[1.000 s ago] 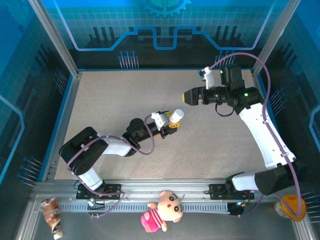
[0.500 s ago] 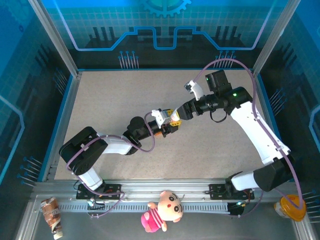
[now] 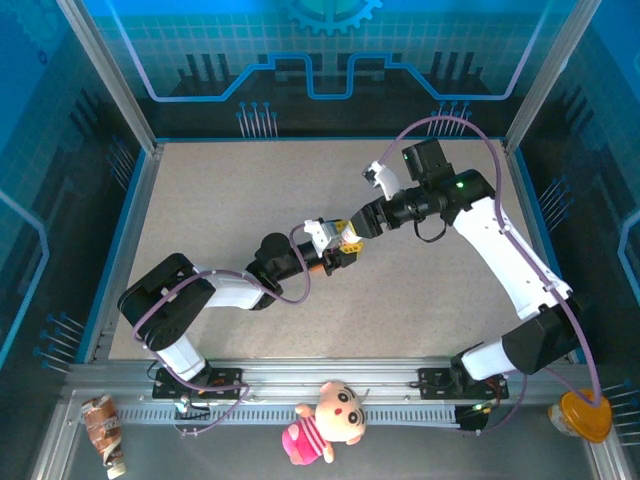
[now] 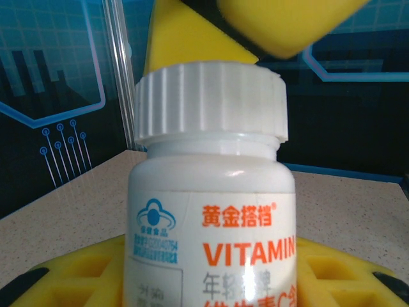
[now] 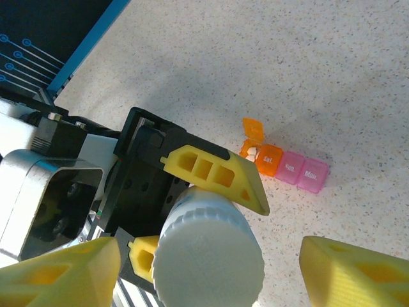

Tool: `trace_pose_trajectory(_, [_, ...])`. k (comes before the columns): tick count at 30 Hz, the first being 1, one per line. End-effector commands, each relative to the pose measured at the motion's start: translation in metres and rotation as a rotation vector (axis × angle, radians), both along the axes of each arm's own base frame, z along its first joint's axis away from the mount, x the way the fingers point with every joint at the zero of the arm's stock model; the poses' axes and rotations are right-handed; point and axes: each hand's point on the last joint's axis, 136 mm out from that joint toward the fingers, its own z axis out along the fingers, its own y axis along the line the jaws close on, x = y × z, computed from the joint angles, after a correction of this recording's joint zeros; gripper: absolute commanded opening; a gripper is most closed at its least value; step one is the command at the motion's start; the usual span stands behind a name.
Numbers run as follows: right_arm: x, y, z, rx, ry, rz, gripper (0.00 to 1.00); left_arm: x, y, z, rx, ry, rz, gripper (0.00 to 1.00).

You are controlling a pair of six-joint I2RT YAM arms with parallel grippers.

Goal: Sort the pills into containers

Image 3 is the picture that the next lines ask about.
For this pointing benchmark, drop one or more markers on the yellow pill box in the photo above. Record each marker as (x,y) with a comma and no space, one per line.
(354,246)

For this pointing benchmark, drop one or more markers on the small white pill bottle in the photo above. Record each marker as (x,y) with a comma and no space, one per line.
(342,231)

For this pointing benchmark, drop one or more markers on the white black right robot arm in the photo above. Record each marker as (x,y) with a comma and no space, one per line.
(500,255)

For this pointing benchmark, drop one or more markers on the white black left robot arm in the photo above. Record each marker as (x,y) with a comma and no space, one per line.
(230,292)

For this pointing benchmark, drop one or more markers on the pink striped plush doll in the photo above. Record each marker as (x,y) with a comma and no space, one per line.
(340,410)

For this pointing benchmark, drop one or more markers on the black electronics box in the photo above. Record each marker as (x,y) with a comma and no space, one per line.
(472,420)

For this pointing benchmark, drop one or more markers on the crumpled brown tube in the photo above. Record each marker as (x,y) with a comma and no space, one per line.
(102,430)

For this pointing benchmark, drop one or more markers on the cup with yellow lid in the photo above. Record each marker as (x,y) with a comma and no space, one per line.
(582,417)

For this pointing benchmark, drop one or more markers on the aluminium mounting rail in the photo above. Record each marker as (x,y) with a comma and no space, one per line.
(325,370)

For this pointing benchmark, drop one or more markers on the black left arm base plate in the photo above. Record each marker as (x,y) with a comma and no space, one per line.
(225,380)

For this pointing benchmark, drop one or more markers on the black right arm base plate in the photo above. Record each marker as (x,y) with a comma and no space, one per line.
(435,382)

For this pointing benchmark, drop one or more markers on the aluminium frame post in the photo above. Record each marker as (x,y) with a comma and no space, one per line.
(550,75)
(107,75)

